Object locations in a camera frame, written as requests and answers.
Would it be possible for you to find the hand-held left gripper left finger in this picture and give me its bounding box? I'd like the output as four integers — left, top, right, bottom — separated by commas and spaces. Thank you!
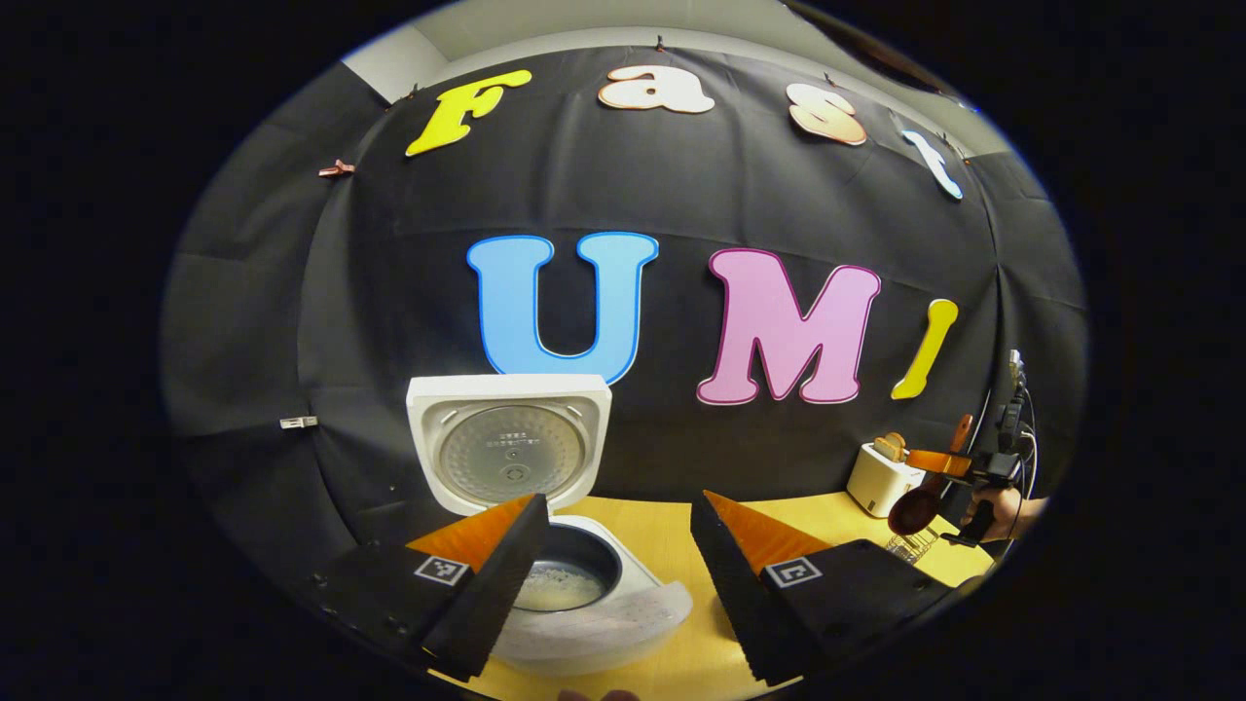
311, 493, 551, 683

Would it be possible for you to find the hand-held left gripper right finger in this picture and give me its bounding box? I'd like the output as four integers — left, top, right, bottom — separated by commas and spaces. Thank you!
689, 490, 960, 685

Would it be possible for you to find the metal wire chopstick holder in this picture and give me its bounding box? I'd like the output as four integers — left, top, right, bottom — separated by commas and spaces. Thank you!
884, 526, 940, 566

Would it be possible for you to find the brown wooden spoon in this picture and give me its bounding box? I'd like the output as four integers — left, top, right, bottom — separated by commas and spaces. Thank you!
888, 414, 974, 538

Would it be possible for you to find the white rice cooker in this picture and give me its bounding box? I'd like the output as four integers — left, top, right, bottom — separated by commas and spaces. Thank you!
406, 374, 694, 678

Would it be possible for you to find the black backdrop cloth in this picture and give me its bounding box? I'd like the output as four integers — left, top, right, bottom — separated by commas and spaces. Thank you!
161, 44, 1089, 624

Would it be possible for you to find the white toaster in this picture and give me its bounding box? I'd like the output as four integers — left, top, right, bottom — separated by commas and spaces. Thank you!
847, 440, 926, 519

